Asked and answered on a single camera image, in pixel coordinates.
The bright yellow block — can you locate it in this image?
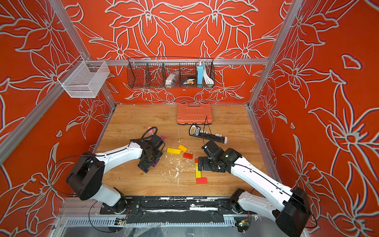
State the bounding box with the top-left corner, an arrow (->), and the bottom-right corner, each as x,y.
167,148 -> 182,155

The small red block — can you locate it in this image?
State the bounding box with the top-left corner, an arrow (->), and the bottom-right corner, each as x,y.
183,153 -> 193,160

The orange plastic tool case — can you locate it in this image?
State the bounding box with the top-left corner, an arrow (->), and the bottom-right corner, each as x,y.
177,104 -> 213,125

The aluminium frame post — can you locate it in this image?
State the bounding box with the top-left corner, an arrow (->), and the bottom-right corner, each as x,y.
49,0 -> 92,61

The silver packet in basket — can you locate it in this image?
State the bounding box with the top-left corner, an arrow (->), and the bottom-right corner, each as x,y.
165,72 -> 179,88

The long red block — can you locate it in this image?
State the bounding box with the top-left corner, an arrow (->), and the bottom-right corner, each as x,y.
196,177 -> 208,184

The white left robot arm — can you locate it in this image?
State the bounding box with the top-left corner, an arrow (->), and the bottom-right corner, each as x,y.
66,139 -> 165,213

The light pink block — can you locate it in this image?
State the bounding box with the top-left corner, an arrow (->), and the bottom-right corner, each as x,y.
148,126 -> 154,134

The lime yellow long block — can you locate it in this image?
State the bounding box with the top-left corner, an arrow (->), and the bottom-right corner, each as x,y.
194,163 -> 201,178

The black wire wall basket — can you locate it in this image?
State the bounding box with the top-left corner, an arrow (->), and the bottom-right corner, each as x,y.
126,57 -> 216,89

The orange block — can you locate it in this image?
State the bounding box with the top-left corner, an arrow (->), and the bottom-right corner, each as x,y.
178,145 -> 188,153

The white wire basket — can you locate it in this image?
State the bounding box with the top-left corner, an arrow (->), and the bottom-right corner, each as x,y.
58,61 -> 110,98

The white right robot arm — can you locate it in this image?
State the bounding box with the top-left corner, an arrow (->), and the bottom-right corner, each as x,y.
202,145 -> 311,237

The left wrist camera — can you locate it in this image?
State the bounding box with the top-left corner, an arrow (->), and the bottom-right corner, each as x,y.
146,134 -> 165,152

